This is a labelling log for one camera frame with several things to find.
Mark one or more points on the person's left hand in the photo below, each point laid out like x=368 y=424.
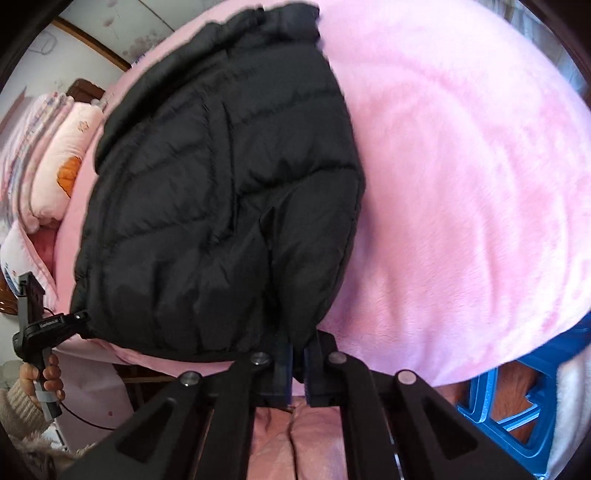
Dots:
x=55 y=374

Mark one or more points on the person's pink plush clothing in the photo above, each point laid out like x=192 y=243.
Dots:
x=277 y=443

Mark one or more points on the person's brown furry garment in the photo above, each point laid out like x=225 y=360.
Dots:
x=41 y=461

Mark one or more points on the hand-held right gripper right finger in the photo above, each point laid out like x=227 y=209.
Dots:
x=314 y=378

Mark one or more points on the white printed pillow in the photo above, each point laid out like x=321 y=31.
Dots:
x=18 y=258

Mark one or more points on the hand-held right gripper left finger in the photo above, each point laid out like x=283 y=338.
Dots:
x=282 y=374

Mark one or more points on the blue plastic stool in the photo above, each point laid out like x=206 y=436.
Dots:
x=482 y=392

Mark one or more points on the white plush cloth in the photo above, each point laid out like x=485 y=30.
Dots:
x=572 y=406

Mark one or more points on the floral sliding door wardrobe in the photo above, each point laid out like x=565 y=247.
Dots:
x=115 y=27

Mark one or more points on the black puffer jacket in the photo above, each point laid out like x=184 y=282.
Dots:
x=207 y=184

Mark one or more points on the peach cartoon print pillow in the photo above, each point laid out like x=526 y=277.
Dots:
x=78 y=134

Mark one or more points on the pink bed blanket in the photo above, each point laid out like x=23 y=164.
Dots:
x=461 y=184

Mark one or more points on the wooden headboard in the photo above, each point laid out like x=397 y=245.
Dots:
x=85 y=90

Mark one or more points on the person's left forearm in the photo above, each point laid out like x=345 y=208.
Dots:
x=18 y=410

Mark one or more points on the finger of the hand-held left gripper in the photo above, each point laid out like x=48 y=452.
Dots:
x=82 y=319

